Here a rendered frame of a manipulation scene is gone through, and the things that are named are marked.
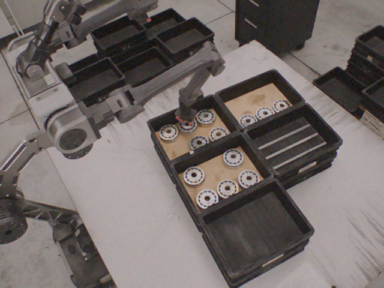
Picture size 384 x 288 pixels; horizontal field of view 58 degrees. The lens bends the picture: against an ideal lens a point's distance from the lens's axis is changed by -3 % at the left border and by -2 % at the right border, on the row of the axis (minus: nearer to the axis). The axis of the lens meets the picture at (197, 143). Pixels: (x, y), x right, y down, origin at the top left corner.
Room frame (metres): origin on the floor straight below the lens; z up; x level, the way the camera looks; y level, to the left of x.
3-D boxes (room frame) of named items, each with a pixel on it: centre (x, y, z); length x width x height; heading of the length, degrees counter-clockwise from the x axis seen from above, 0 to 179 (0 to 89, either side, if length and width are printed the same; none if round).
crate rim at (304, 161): (0.99, -0.47, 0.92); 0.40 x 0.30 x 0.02; 112
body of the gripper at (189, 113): (1.19, 0.04, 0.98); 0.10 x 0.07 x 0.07; 61
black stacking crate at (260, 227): (0.57, -0.21, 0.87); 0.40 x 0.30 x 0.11; 112
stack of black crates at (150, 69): (2.14, 0.37, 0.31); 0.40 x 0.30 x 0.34; 119
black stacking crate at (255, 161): (0.85, -0.09, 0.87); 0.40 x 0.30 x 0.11; 112
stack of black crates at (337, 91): (1.79, -1.15, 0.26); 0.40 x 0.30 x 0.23; 29
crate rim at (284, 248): (0.57, -0.21, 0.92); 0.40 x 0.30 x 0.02; 112
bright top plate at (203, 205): (0.74, -0.02, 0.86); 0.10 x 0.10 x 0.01
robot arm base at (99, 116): (0.79, 0.32, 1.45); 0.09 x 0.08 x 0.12; 29
